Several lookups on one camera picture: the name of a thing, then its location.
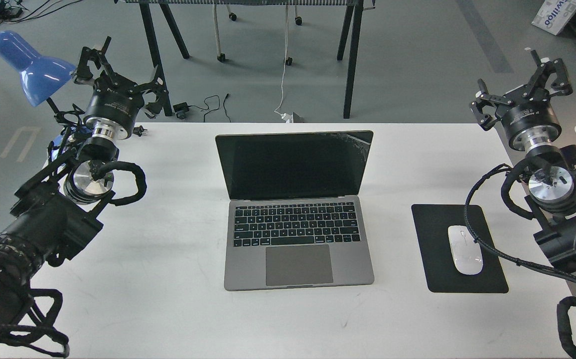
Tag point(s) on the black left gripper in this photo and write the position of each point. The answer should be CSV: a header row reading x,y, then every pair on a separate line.
x,y
117,104

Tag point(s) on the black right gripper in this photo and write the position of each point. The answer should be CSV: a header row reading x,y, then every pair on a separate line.
x,y
528,118

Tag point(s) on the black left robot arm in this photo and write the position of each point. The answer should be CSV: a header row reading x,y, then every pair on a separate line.
x,y
56,214

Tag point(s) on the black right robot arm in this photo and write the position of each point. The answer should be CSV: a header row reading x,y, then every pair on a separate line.
x,y
543,185

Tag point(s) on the blue desk lamp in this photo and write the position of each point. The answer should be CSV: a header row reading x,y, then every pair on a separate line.
x,y
40,75

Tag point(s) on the white cardboard box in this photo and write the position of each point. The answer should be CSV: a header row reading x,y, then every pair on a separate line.
x,y
554,15

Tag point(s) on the white computer mouse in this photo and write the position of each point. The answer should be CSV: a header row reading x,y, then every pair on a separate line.
x,y
466,254

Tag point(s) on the grey laptop computer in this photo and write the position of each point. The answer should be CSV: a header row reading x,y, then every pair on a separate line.
x,y
295,218

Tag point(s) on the black table frame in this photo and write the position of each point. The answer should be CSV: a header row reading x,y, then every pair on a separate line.
x,y
329,27

